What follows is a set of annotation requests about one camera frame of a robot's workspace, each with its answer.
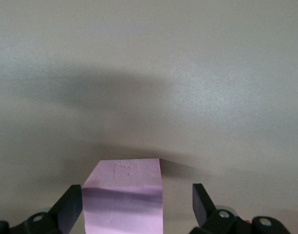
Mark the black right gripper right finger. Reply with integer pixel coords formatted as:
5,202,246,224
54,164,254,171
190,183,292,234

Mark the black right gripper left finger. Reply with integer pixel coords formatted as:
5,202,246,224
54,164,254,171
0,184,84,234

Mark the pink foam cube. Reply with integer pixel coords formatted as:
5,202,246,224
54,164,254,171
81,157,163,234

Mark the brown table mat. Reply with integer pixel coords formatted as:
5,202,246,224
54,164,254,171
0,0,298,234

